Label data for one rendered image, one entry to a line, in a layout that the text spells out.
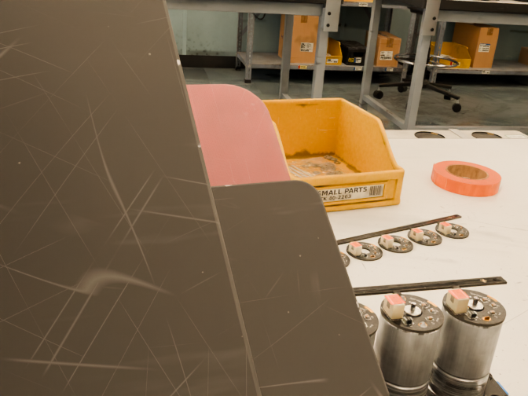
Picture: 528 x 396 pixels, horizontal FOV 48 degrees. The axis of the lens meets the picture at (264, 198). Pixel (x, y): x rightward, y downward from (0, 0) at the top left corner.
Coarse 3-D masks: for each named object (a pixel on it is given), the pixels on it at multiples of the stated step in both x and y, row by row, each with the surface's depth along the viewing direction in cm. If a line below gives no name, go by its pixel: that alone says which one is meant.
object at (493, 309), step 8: (472, 296) 25; (480, 296) 25; (488, 296) 25; (488, 304) 24; (496, 304) 24; (448, 312) 24; (472, 312) 24; (480, 312) 24; (488, 312) 24; (496, 312) 24; (504, 312) 24; (464, 320) 23; (472, 320) 23; (480, 320) 23; (496, 320) 23
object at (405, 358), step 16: (384, 320) 23; (384, 336) 23; (400, 336) 23; (416, 336) 23; (432, 336) 23; (384, 352) 24; (400, 352) 23; (416, 352) 23; (432, 352) 23; (384, 368) 24; (400, 368) 23; (416, 368) 23; (400, 384) 24; (416, 384) 24
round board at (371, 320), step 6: (360, 306) 24; (366, 306) 24; (366, 312) 23; (372, 312) 23; (366, 318) 23; (372, 318) 23; (366, 324) 23; (372, 324) 23; (378, 324) 23; (372, 330) 22
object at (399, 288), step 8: (440, 280) 26; (448, 280) 26; (456, 280) 26; (464, 280) 26; (472, 280) 26; (480, 280) 26; (488, 280) 26; (496, 280) 26; (504, 280) 26; (360, 288) 25; (368, 288) 25; (376, 288) 25; (384, 288) 25; (392, 288) 25; (400, 288) 25; (408, 288) 25; (416, 288) 25; (424, 288) 25; (432, 288) 25; (440, 288) 25; (448, 288) 26
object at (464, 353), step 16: (480, 304) 24; (448, 320) 24; (448, 336) 24; (464, 336) 24; (480, 336) 23; (496, 336) 24; (448, 352) 24; (464, 352) 24; (480, 352) 24; (432, 368) 25; (448, 368) 24; (464, 368) 24; (480, 368) 24; (432, 384) 25; (448, 384) 25; (464, 384) 24; (480, 384) 25
